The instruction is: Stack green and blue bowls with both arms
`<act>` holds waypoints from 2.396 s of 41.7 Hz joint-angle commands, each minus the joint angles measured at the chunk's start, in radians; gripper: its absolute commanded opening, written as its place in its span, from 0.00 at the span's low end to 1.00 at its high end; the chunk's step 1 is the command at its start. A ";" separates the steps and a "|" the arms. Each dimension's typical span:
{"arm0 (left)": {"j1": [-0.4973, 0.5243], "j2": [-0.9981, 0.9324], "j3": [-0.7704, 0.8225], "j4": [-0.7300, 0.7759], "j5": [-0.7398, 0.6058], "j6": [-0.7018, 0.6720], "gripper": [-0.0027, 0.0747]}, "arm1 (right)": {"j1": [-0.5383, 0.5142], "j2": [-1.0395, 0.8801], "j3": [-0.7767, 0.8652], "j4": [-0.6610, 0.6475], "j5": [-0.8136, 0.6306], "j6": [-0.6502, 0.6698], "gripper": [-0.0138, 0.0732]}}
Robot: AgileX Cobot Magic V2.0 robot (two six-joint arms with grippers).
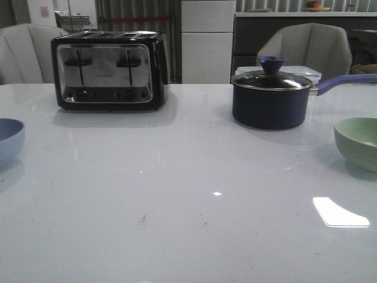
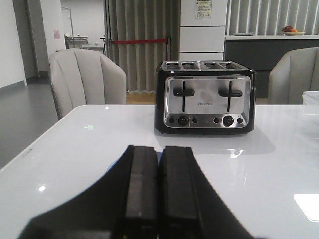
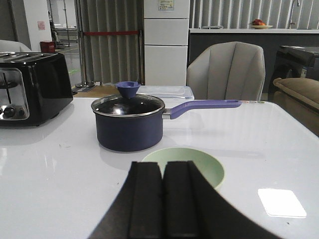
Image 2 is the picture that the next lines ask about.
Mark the fruit plate on counter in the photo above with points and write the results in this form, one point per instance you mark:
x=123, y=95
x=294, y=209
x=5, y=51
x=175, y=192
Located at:
x=290, y=31

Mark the red barrier belt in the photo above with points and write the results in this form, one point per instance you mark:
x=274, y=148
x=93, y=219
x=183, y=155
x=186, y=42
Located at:
x=150, y=41

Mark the dark grey counter cabinet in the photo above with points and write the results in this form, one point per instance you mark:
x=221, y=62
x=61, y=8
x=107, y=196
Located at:
x=262, y=53

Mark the beige chair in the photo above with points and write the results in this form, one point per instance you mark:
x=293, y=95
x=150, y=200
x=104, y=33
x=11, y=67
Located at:
x=296, y=72
x=85, y=77

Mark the clear plastic container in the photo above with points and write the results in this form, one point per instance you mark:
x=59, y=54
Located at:
x=310, y=97

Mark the beige right chair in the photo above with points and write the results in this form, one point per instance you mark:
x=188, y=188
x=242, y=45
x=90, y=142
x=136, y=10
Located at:
x=296, y=72

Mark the beige left chair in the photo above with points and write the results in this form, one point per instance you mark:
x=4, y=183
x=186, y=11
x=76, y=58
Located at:
x=85, y=77

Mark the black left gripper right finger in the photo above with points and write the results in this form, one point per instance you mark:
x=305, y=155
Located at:
x=189, y=206

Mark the black and chrome toaster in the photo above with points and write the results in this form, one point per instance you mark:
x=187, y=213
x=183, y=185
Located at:
x=210, y=97

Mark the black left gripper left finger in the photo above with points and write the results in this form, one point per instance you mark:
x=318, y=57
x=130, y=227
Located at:
x=122, y=204

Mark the metal cart in background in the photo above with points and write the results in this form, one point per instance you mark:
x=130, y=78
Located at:
x=76, y=41

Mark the grey curtain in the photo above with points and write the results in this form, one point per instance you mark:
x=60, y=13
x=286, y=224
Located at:
x=142, y=20

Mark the white refrigerator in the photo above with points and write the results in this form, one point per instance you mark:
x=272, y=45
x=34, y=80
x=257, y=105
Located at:
x=202, y=29

